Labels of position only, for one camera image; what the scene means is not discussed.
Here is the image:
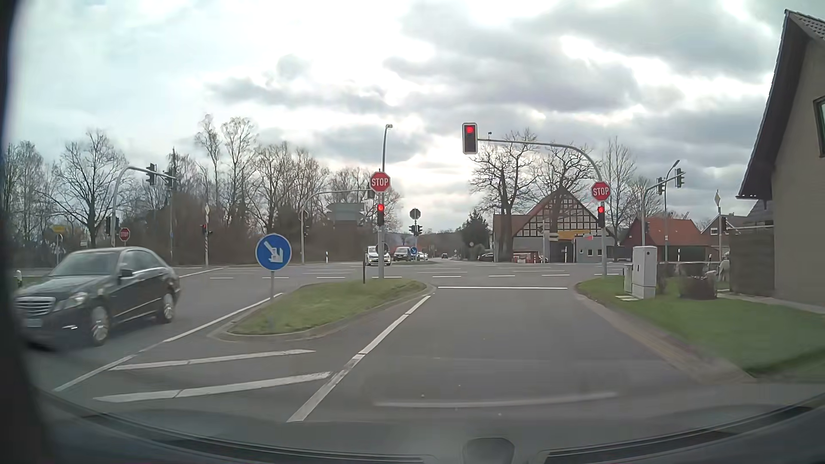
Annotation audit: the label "large bare tree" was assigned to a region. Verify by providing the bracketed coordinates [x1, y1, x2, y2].
[469, 129, 541, 263]

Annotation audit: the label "traffic light on grey mast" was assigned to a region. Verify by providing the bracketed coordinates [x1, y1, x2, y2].
[639, 168, 686, 247]

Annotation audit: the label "road markings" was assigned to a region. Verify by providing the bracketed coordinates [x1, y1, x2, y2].
[53, 264, 620, 423]

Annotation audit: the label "brown hedge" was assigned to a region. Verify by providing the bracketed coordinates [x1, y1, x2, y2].
[728, 227, 776, 297]

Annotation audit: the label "priority sign on post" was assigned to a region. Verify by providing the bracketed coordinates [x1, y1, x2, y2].
[713, 189, 724, 264]

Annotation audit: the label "round sign on post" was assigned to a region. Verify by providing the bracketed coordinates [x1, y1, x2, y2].
[408, 208, 424, 261]

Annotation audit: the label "beige house with dark roof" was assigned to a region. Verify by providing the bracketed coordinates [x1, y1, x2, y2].
[736, 9, 825, 308]

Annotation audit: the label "car's own bonnet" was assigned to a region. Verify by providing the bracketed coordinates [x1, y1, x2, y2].
[39, 385, 825, 464]

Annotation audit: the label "blue round arrow sign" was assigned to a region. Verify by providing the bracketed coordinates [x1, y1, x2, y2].
[255, 233, 293, 304]

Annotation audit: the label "traffic light with stop sign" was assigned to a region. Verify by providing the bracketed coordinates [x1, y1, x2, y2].
[369, 171, 392, 279]

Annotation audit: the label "grey street cabinet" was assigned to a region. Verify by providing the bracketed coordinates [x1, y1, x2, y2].
[623, 245, 659, 300]

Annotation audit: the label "grass verge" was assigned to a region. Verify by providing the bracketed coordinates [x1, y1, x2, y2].
[575, 276, 825, 384]

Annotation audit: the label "grey asphalt road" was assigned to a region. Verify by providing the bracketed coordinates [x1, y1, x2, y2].
[13, 259, 825, 426]

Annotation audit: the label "black saloon car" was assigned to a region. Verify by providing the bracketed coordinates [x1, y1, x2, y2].
[13, 247, 182, 349]

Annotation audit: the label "red-roofed brick building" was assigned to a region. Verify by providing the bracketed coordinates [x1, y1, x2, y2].
[622, 217, 713, 263]

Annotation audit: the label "half-timbered building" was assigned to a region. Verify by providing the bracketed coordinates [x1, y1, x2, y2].
[492, 189, 620, 264]

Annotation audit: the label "paved kerb strip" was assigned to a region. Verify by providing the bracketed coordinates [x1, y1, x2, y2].
[572, 286, 755, 385]

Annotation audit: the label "grass traffic island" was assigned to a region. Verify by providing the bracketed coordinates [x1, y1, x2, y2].
[213, 278, 434, 341]

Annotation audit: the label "row of bare trees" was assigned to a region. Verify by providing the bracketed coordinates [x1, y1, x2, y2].
[0, 115, 403, 266]

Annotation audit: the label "railway crossing post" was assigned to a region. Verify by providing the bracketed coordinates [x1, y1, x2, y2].
[200, 203, 214, 267]

